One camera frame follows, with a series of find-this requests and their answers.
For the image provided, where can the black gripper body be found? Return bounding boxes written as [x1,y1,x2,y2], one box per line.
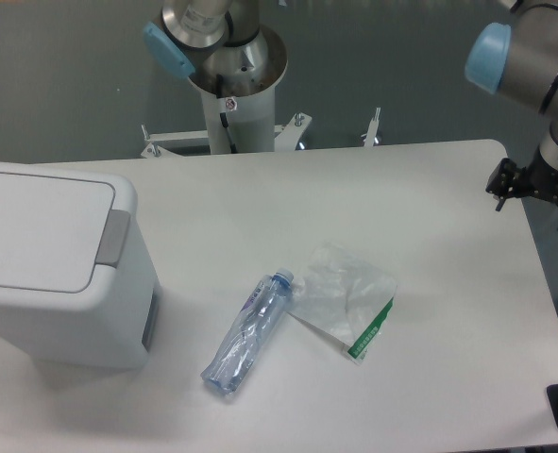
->
[527,149,558,203]

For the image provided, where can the white push-lid trash can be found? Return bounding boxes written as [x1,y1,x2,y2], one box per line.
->
[0,162,160,369]

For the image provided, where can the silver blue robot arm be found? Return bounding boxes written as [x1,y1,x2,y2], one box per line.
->
[143,1,558,209]

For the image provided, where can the clear plastic bag green stripe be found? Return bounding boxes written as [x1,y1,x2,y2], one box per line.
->
[289,242,397,364]

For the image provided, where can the crushed clear plastic bottle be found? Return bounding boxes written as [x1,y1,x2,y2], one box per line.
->
[200,268,294,396]

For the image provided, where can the black cable on pedestal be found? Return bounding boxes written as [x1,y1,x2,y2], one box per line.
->
[215,73,238,155]

